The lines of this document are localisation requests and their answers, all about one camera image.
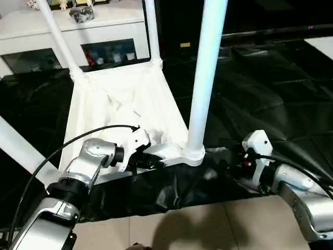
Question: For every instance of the white plastic table top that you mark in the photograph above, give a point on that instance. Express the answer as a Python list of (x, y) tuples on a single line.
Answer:
[(117, 104)]

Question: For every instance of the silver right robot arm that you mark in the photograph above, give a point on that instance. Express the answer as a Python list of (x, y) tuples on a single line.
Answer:
[(304, 198)]

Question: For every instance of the black work mat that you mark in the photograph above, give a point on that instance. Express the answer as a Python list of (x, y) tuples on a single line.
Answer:
[(260, 91)]

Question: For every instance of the dark brown round object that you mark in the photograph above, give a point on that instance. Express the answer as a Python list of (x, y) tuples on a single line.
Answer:
[(139, 247)]

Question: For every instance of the red toy figure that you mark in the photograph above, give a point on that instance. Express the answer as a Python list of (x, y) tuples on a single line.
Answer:
[(89, 58)]

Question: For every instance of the small beige label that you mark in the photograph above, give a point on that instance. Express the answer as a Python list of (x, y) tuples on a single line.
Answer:
[(185, 44)]

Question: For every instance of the black low shelf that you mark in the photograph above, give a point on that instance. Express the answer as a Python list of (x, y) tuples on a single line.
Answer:
[(273, 31)]

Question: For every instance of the white flat panel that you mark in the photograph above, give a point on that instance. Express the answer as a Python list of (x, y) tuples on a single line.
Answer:
[(321, 45)]

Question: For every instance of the clear bag of dark parts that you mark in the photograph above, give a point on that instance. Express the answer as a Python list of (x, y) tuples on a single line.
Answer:
[(82, 13)]

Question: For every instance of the small beige figurine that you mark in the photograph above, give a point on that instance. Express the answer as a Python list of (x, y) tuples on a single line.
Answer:
[(89, 2), (63, 4)]

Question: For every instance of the white cabinet with glass doors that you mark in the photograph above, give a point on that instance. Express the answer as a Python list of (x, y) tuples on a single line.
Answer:
[(26, 28)]

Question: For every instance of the spotted white ornament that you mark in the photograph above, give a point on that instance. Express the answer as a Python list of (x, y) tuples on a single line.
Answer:
[(31, 4)]

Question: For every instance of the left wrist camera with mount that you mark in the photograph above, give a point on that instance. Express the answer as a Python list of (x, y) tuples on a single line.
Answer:
[(135, 140)]

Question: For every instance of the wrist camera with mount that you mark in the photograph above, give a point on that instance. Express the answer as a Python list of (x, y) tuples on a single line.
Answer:
[(135, 140), (260, 145)]

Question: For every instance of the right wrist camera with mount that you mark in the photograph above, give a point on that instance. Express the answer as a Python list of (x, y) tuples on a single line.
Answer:
[(260, 145)]

